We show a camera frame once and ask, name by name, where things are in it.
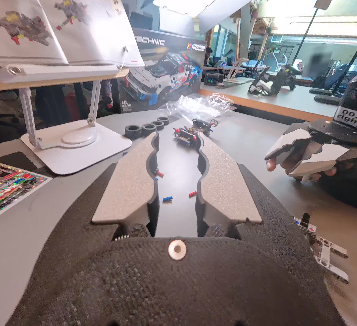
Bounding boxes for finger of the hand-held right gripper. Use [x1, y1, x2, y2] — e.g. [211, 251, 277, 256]
[289, 144, 350, 178]
[264, 129, 313, 161]

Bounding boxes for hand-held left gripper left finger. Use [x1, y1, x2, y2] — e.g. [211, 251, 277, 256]
[91, 132, 160, 225]

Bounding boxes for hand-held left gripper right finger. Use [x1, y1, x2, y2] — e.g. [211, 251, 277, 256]
[197, 132, 263, 227]

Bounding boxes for grey lego gear assembly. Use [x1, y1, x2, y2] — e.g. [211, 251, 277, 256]
[293, 213, 350, 284]

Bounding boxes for person's right forearm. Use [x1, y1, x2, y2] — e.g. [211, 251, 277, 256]
[318, 162, 357, 208]

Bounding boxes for lego car chassis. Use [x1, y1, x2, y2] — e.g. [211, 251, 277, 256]
[173, 118, 219, 149]

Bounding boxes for lego instruction booklet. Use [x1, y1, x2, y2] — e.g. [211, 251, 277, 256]
[0, 163, 53, 215]

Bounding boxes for lego set box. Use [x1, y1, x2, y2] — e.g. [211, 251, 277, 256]
[117, 27, 207, 114]

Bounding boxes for open lego instruction book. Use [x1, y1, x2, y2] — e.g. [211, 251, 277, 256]
[0, 0, 145, 68]

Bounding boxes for wood-edged grey table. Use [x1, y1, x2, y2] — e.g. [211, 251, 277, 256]
[199, 77, 357, 122]

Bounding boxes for black and white gripper device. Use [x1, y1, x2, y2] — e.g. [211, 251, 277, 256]
[248, 64, 297, 97]

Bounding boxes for wooden laptop stand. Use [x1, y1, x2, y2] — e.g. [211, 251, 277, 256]
[223, 4, 258, 83]

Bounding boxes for clear plastic bags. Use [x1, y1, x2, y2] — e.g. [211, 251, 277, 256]
[159, 94, 235, 119]

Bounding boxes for black device green display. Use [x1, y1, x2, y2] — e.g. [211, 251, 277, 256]
[204, 73, 224, 86]

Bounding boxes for wooden book stand tray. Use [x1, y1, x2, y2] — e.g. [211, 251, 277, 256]
[0, 65, 130, 91]

